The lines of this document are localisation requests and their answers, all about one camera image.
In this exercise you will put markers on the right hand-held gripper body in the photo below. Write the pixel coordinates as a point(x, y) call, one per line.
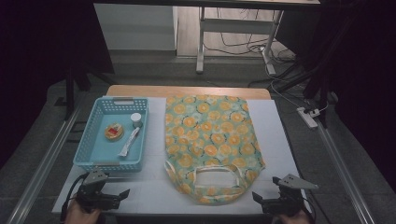
point(288, 202)

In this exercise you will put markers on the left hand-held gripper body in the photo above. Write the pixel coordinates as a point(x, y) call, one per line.
point(93, 197)

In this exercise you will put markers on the light blue plastic basket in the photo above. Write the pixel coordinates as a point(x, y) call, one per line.
point(102, 149)

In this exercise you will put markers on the round yellow candy tin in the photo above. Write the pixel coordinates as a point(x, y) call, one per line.
point(114, 132)

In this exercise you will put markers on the orange-slice print tote bag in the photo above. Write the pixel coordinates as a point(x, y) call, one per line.
point(211, 133)

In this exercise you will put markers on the person's right hand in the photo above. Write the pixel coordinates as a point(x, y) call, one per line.
point(292, 219)

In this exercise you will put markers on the person's left hand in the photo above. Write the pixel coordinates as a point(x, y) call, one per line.
point(79, 216)

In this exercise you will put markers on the white power strip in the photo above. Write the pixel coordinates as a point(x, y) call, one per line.
point(306, 117)

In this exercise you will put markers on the black metal stand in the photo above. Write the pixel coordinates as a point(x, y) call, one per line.
point(314, 81)
point(70, 90)

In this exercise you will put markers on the black curtain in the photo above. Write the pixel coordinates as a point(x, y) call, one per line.
point(367, 62)
point(34, 46)

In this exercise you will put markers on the white-legged desk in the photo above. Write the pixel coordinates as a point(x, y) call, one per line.
point(232, 25)

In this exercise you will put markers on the white cabinet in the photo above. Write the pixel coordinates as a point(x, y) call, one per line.
point(134, 28)

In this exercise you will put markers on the metal floor rail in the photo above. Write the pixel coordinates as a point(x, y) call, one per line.
point(342, 174)
point(40, 165)

